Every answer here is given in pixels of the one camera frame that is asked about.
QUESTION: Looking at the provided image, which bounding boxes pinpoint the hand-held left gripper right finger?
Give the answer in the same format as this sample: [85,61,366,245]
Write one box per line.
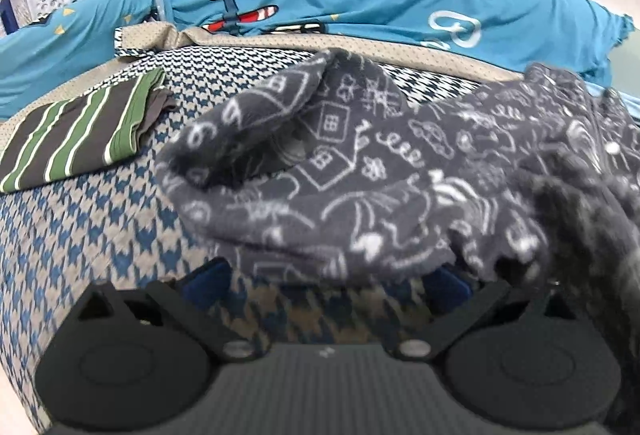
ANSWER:
[398,267,581,362]

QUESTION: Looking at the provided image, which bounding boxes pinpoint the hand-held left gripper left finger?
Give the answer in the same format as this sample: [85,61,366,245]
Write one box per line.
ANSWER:
[75,260,258,362]

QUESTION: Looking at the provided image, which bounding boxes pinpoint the grey doodle print fleece garment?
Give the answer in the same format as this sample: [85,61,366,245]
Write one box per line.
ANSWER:
[155,48,640,435]

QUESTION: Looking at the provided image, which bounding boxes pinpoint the blue beige houndstooth blanket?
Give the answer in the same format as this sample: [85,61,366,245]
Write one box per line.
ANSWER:
[0,22,531,433]

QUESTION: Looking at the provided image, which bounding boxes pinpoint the dark grey folded garment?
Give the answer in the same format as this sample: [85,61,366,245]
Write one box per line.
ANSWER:
[135,85,178,146]

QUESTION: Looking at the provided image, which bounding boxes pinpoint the green grey striped folded shirt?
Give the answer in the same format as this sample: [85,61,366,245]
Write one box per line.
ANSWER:
[0,68,168,193]

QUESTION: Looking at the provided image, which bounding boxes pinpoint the grey pad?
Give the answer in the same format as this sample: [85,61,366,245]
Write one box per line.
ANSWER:
[611,22,640,88]

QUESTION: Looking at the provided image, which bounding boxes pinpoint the blue plastic stool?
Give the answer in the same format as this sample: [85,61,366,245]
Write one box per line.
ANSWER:
[0,0,23,36]

